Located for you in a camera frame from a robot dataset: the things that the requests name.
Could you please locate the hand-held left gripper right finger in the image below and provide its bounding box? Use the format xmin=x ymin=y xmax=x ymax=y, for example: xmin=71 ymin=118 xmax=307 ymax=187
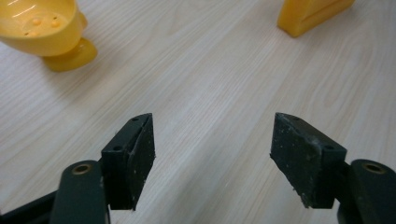
xmin=269 ymin=112 xmax=348 ymax=210

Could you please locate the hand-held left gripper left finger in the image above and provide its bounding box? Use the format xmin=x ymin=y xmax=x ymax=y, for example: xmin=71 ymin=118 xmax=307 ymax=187
xmin=101 ymin=112 xmax=156 ymax=212

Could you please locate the yellow plastic block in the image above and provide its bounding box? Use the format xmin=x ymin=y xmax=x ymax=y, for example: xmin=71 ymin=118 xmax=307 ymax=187
xmin=276 ymin=0 xmax=357 ymax=39

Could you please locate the yellow plastic cup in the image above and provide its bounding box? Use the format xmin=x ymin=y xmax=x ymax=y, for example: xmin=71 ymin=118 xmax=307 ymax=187
xmin=0 ymin=0 xmax=99 ymax=73

